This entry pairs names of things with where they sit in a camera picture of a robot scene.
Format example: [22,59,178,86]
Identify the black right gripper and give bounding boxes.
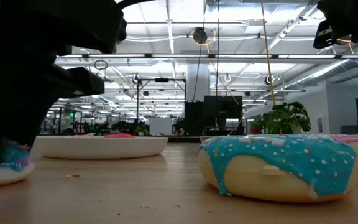
[313,0,358,50]

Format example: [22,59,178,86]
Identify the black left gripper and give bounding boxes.
[0,0,127,166]

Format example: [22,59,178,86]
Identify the blue iced toy donut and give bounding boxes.
[197,134,358,203]

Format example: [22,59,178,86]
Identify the white round plate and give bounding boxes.
[33,135,169,160]

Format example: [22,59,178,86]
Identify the red flat object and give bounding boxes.
[104,133,136,139]

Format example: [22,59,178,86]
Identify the green potted plant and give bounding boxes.
[250,101,312,136]

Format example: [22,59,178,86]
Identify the whiteboard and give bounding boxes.
[149,117,173,136]

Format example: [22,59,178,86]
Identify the white pillar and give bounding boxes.
[186,63,211,102]

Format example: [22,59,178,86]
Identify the yellow cable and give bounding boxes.
[260,0,277,106]

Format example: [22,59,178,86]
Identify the small hanging cable ring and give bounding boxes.
[93,59,109,71]

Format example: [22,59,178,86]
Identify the black background rig frame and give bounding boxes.
[136,78,187,121]

